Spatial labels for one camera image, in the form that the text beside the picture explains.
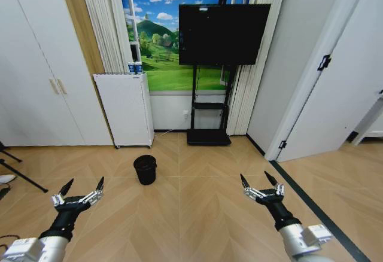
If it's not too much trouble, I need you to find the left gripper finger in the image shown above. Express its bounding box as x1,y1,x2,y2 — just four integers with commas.
51,178,75,206
79,176,105,206

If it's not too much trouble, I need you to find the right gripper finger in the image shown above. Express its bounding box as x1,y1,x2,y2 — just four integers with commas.
240,173,269,200
263,170,285,197

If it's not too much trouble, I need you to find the black trash bin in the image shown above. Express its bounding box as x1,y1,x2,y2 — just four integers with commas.
133,154,158,186

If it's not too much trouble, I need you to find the black tripod leg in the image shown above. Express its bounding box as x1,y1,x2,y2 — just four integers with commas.
0,141,49,193

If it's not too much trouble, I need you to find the black television stand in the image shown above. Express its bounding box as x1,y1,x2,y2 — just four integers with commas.
186,0,254,147

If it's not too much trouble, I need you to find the white small cabinet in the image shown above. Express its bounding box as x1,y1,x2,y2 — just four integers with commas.
93,71,155,150

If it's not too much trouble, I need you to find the white curtain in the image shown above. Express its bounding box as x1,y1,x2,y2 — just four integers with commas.
226,0,290,136
76,0,134,75

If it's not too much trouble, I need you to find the white open door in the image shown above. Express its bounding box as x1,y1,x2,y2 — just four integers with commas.
265,0,383,163

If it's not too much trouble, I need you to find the white wardrobe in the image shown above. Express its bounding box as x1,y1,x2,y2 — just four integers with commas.
0,0,114,148

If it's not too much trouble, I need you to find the black television screen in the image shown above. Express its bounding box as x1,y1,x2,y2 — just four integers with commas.
178,3,272,66

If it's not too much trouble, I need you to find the landscape window poster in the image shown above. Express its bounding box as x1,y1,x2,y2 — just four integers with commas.
117,0,255,92

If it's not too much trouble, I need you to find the white power cable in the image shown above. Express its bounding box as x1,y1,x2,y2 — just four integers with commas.
153,128,175,138

